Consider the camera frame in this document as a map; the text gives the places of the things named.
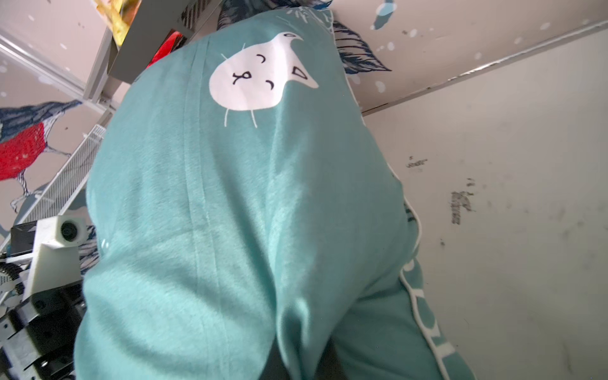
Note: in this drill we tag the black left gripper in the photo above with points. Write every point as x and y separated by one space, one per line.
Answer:
38 333

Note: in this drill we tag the teal cat pillow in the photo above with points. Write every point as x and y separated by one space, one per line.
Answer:
248 225

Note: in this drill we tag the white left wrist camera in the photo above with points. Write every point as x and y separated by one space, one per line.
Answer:
56 260

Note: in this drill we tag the white wire basket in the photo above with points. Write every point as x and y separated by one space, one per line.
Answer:
61 191

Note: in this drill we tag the black wall basket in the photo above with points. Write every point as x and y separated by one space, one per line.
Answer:
153 25

